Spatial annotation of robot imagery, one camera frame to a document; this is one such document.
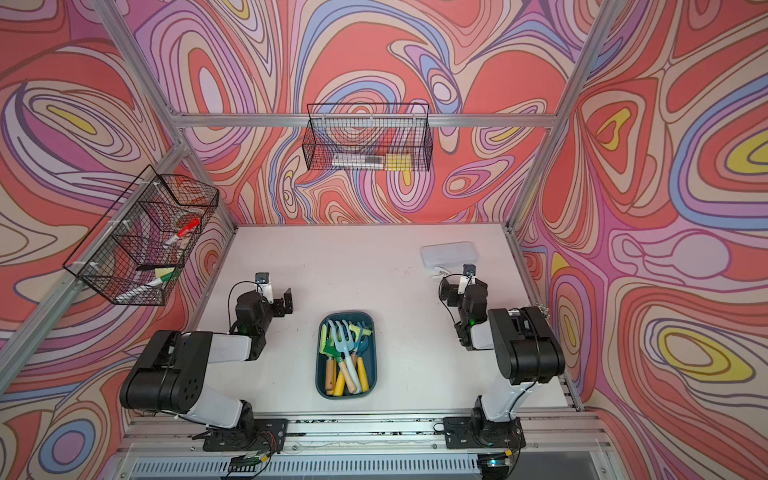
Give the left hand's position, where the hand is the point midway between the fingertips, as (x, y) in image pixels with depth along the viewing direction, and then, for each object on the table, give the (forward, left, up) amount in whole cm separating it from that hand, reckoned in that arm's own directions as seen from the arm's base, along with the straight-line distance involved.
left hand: (276, 290), depth 93 cm
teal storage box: (-26, -17, -3) cm, 32 cm away
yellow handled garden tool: (-26, -29, -5) cm, 39 cm away
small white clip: (+11, -54, -5) cm, 56 cm away
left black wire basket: (-5, +28, +23) cm, 37 cm away
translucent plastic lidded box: (+19, -59, -6) cm, 62 cm away
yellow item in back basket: (+29, -39, +28) cm, 56 cm away
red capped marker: (+2, +16, +26) cm, 30 cm away
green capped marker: (-12, +20, +21) cm, 31 cm away
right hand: (+3, -59, -1) cm, 59 cm away
